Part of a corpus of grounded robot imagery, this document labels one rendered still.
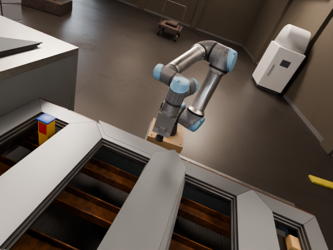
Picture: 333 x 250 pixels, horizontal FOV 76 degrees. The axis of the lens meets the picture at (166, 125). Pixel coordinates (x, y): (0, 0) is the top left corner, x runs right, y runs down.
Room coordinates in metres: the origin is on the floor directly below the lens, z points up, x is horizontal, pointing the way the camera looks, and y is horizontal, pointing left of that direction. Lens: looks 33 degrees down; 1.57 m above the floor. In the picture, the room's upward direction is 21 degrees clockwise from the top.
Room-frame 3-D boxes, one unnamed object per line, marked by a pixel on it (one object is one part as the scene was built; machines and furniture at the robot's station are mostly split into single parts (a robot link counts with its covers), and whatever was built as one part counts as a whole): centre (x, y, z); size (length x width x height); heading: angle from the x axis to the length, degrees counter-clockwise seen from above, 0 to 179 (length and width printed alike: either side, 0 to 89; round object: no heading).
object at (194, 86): (0.93, -0.01, 1.20); 0.11 x 0.11 x 0.08; 69
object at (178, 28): (7.71, 1.03, 0.54); 1.33 x 0.78 x 1.07; 5
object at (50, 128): (0.74, 0.54, 0.78); 0.05 x 0.05 x 0.19; 87
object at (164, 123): (0.81, 0.01, 1.05); 0.10 x 0.09 x 0.16; 177
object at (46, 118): (0.74, 0.54, 0.88); 0.06 x 0.06 x 0.02; 87
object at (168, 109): (0.83, 0.01, 1.13); 0.08 x 0.08 x 0.05
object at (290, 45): (6.11, -2.18, 0.79); 0.81 x 0.72 x 1.58; 5
